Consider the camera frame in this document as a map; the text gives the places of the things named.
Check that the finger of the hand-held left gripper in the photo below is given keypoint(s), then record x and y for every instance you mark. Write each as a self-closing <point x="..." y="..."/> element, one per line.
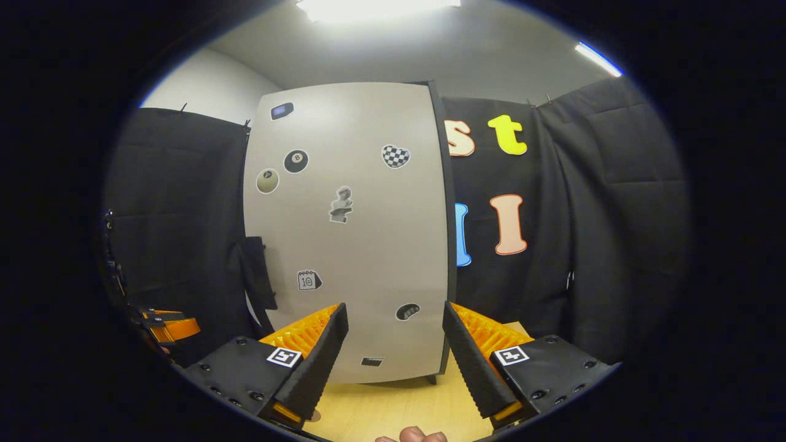
<point x="178" y="329"/>

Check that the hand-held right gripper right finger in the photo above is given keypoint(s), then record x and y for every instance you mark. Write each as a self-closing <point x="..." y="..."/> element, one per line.
<point x="473" y="368"/>

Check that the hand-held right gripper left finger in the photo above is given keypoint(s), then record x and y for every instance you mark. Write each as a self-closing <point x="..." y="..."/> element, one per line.
<point x="313" y="368"/>

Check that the brown round coaster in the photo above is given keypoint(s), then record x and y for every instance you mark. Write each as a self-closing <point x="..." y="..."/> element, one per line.
<point x="314" y="417"/>

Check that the dark grey cabinet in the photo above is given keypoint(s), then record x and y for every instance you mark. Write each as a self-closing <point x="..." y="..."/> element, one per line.
<point x="451" y="245"/>

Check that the light grey cabinet door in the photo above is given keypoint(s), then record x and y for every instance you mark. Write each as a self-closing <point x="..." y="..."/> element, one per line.
<point x="368" y="245"/>

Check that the black backdrop cloth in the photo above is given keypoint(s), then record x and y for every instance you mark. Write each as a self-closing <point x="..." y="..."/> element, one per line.
<point x="614" y="233"/>

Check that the wide ceiling light panel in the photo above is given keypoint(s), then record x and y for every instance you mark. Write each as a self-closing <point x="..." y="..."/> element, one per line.
<point x="374" y="9"/>

